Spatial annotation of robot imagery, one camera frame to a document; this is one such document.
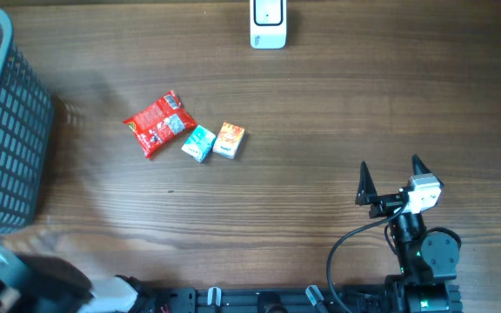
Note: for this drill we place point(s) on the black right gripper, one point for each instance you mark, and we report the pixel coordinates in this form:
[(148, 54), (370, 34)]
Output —
[(368, 194)]

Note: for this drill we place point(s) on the orange tissue pack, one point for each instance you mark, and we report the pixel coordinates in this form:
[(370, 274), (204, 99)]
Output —
[(228, 140)]

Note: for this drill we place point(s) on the teal tissue pack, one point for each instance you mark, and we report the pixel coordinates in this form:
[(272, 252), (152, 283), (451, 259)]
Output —
[(199, 143)]

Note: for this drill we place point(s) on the red snack packet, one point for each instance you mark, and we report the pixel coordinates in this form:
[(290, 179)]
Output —
[(160, 122)]

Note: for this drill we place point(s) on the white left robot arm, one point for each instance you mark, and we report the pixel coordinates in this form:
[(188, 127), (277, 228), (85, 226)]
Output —
[(50, 284)]

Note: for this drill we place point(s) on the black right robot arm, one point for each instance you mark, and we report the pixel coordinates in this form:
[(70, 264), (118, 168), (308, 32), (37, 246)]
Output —
[(427, 257)]

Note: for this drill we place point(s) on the white barcode scanner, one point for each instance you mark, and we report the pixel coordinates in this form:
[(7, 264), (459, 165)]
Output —
[(268, 24)]

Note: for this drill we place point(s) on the grey plastic mesh basket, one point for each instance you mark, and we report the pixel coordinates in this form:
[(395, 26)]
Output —
[(26, 116)]

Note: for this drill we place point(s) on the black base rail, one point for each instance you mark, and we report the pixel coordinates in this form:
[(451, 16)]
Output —
[(276, 300)]

